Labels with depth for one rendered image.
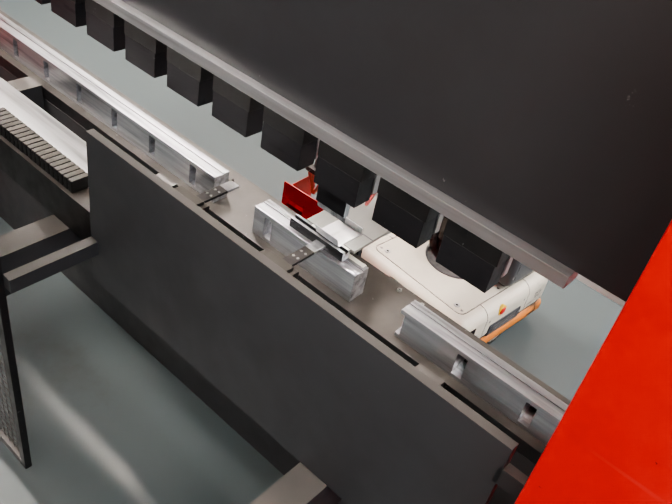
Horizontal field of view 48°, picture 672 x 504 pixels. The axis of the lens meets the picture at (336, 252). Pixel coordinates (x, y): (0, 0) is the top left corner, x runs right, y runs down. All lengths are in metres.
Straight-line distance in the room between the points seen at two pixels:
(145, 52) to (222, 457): 1.39
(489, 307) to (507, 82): 1.92
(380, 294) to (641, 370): 1.27
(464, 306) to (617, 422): 2.14
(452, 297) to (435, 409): 1.86
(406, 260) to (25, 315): 1.58
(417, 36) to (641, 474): 0.82
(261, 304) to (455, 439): 0.46
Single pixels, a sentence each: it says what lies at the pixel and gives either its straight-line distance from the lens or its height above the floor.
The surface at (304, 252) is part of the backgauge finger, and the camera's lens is 2.00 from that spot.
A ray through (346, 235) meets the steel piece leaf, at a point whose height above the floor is 1.00.
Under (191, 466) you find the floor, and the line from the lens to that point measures 2.74.
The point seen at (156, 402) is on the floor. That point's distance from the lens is 2.91.
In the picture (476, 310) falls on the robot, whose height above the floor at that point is 0.28.
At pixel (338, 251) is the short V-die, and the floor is 1.00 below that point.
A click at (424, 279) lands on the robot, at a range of 3.16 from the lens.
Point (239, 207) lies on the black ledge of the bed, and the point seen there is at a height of 0.87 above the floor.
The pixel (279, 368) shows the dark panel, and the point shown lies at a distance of 1.54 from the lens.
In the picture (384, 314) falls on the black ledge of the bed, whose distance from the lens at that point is 2.06.
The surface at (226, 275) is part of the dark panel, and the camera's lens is 1.53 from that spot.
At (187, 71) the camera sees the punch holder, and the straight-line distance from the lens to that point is 2.23.
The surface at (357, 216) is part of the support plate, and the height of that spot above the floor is 1.00.
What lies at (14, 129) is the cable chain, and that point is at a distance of 2.37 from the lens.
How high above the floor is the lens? 2.26
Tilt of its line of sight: 38 degrees down
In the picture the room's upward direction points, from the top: 12 degrees clockwise
